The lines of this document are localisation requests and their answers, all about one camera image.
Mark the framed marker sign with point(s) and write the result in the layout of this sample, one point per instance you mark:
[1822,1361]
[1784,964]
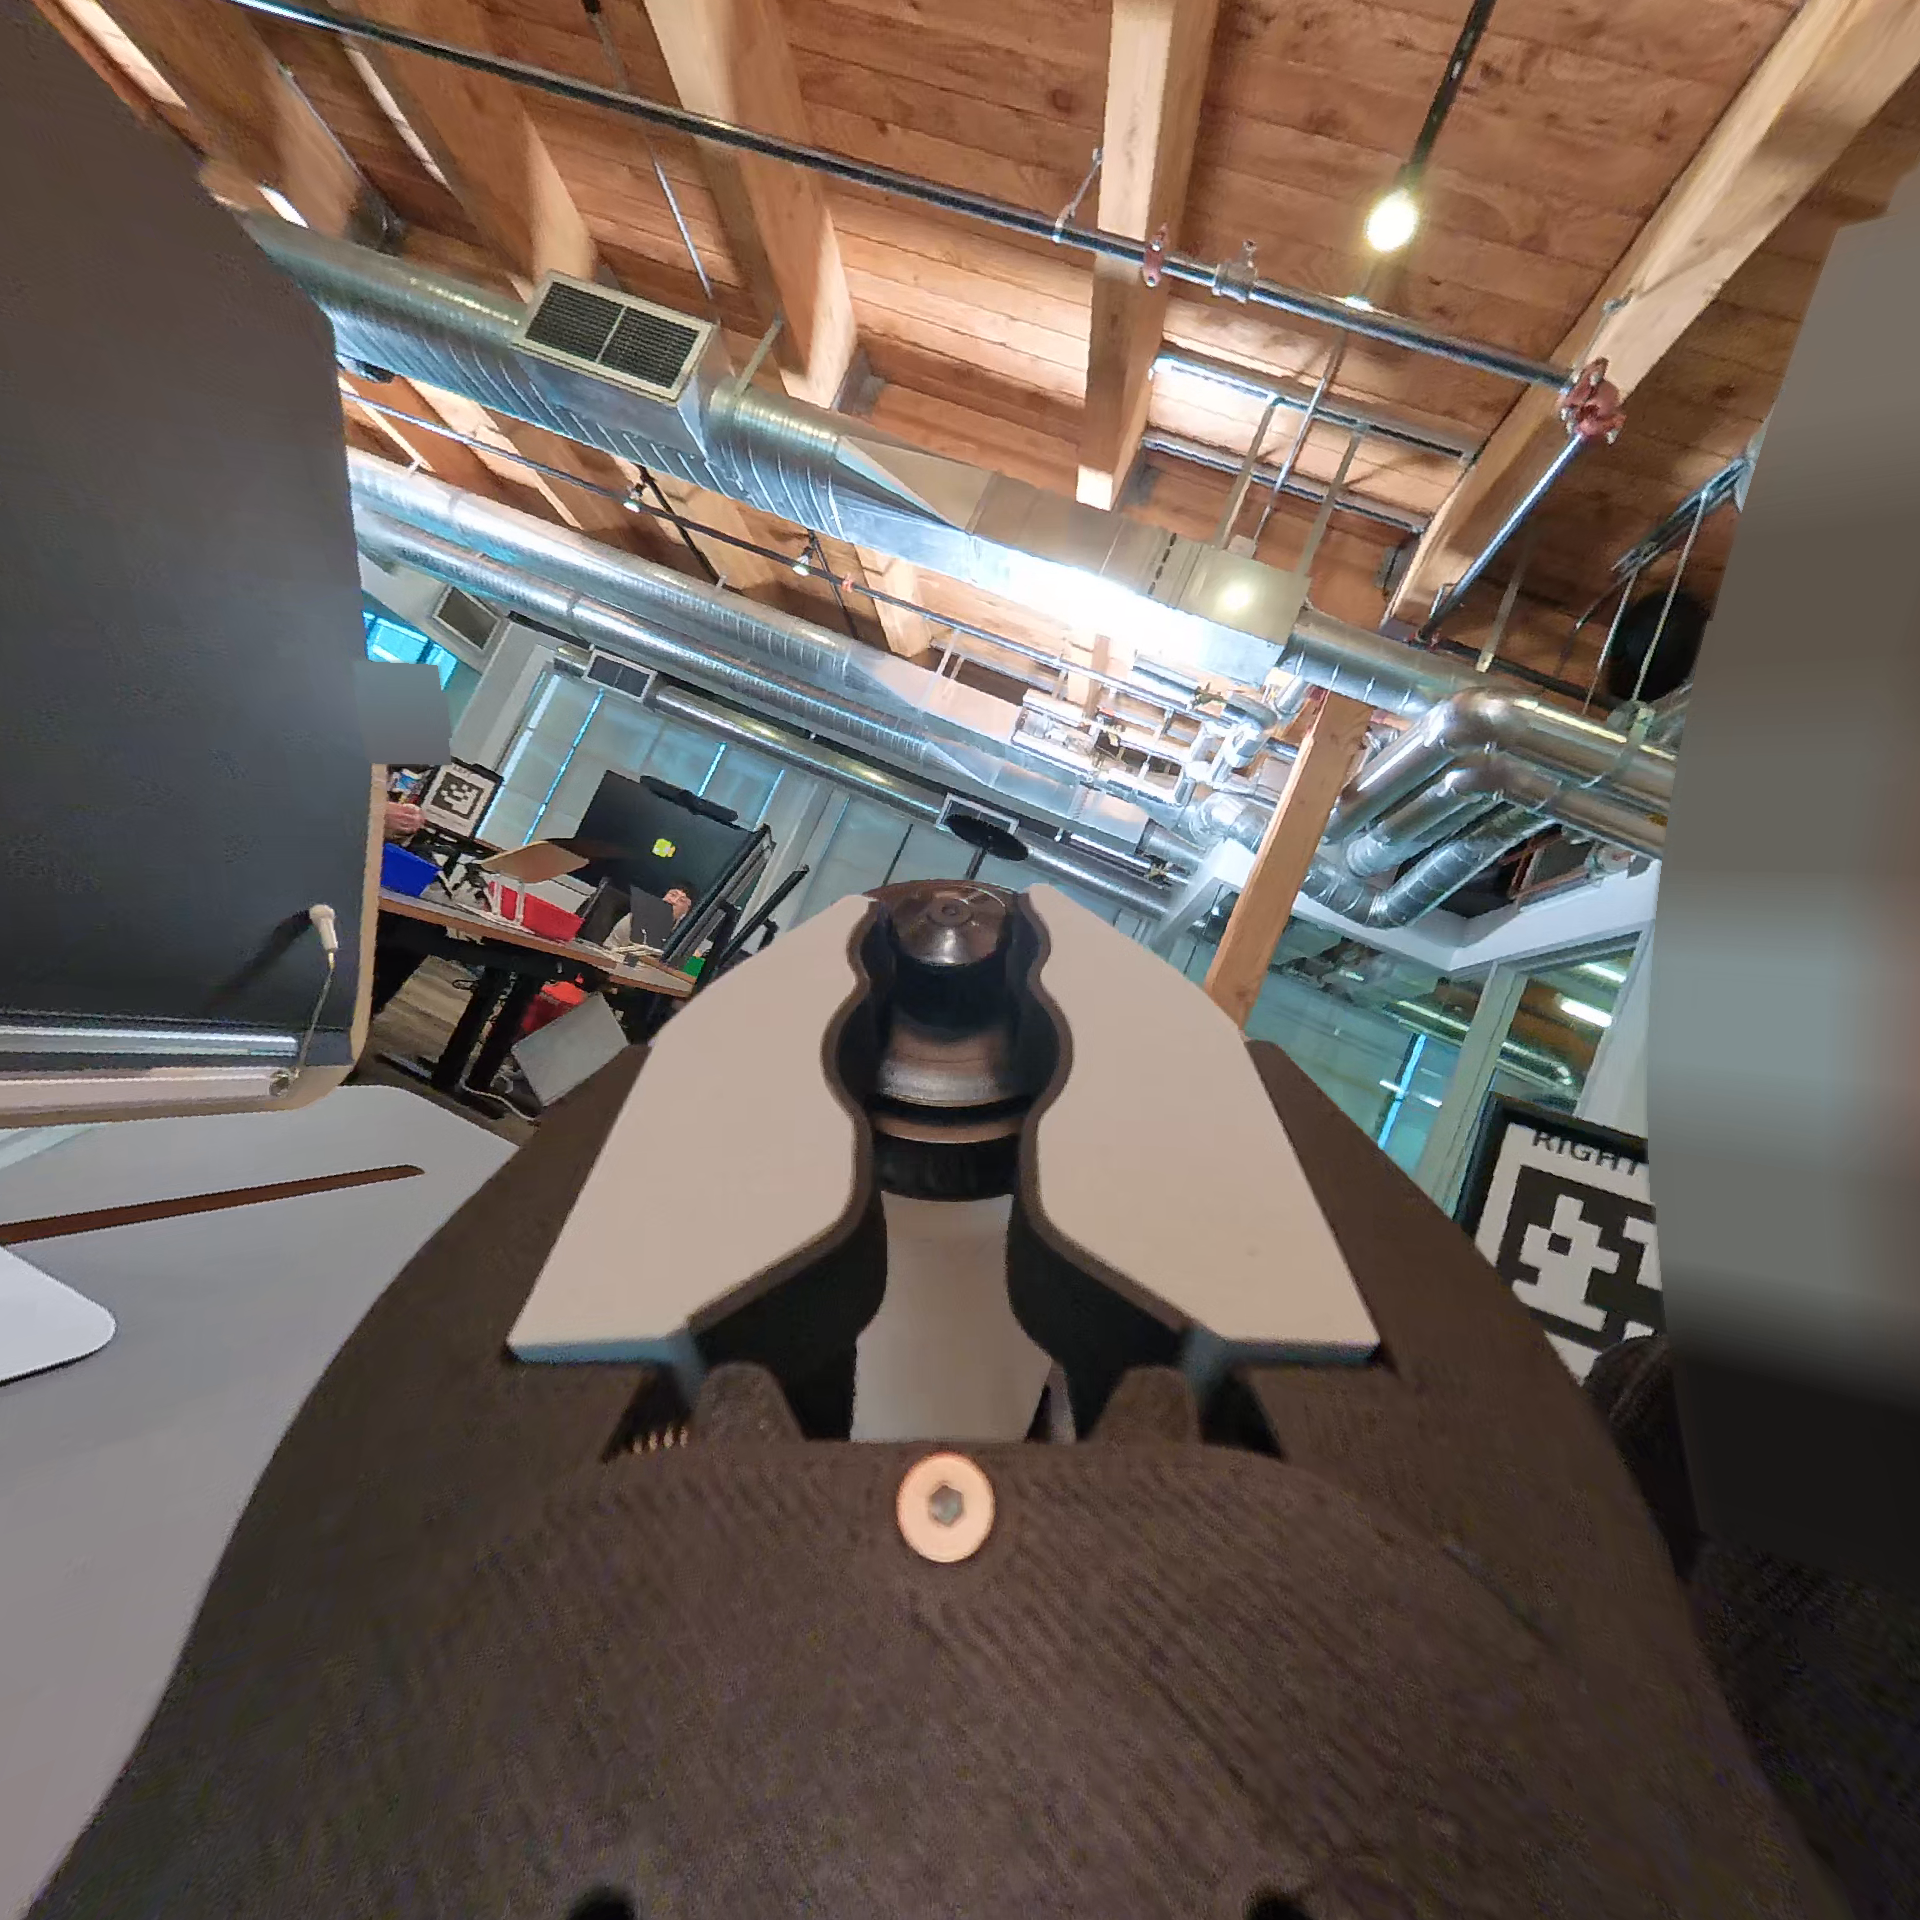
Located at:
[1575,1229]

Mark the silver ventilation ducts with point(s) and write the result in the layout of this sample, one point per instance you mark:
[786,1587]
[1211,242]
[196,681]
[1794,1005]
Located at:
[840,629]

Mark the white bottle black cap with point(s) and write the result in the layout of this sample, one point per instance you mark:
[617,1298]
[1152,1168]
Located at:
[948,1050]

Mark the wooden post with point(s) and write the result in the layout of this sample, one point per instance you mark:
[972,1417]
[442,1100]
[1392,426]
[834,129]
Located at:
[1289,854]

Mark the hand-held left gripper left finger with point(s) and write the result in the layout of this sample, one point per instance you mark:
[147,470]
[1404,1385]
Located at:
[705,1170]

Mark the black round pole fixture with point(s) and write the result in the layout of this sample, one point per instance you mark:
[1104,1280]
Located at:
[984,827]

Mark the small blue plastic bin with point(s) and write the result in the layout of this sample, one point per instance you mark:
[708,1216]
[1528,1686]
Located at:
[407,868]

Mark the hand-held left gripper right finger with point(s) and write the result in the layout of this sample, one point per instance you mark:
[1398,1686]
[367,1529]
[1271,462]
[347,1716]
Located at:
[1185,1184]

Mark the red plastic bin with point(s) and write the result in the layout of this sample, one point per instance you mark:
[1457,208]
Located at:
[538,910]

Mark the white tablet stand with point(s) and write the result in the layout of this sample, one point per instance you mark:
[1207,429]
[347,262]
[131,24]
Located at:
[44,1320]

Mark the square marker sign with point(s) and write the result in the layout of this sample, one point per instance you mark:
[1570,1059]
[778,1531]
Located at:
[459,797]

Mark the black computer monitor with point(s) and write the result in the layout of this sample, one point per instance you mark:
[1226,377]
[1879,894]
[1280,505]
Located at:
[660,826]
[735,915]

